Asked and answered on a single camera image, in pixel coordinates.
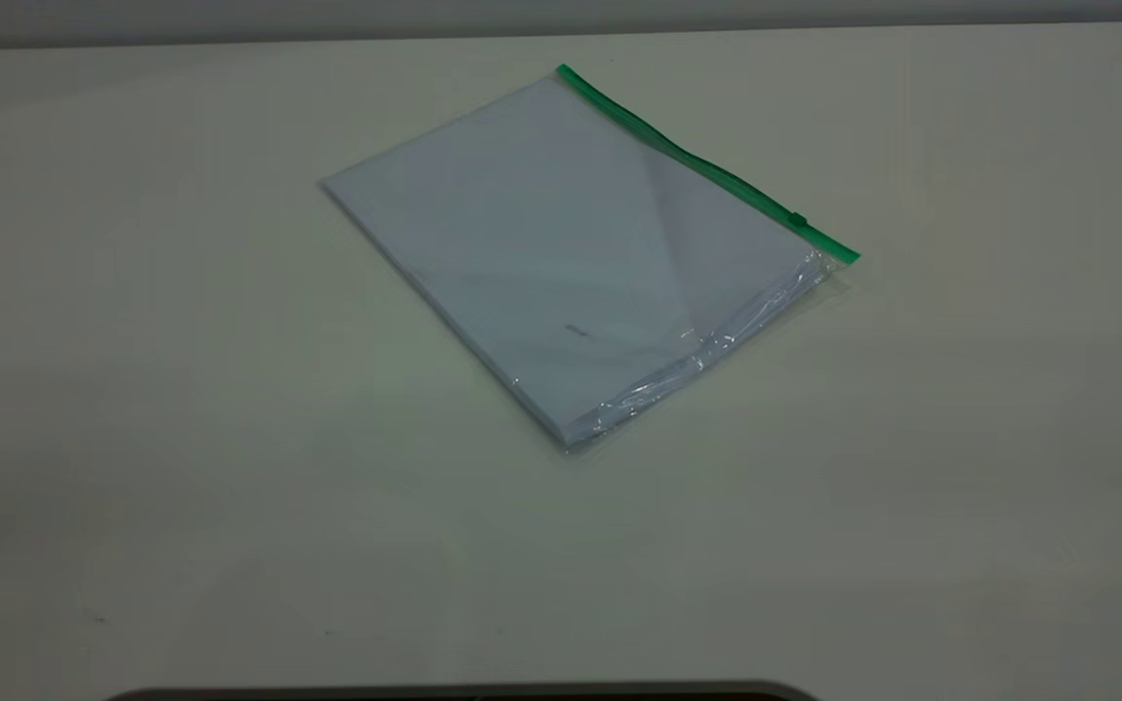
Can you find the clear zip bag green zipper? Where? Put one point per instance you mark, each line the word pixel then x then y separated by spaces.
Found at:
pixel 678 156

